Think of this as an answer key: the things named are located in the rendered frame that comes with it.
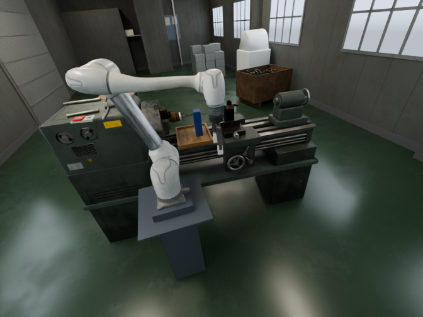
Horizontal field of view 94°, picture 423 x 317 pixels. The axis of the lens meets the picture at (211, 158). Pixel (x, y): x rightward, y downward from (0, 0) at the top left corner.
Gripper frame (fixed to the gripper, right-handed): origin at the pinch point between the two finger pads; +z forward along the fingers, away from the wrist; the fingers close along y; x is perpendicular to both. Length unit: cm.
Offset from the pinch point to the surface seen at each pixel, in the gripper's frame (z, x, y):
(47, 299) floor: 112, -147, 8
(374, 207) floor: 110, 162, -14
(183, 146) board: 22, -21, -44
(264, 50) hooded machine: 9, 207, -440
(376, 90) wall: 46, 281, -166
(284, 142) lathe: 39, 73, -52
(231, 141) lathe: 18.5, 16.7, -35.1
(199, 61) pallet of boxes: 48, 64, -648
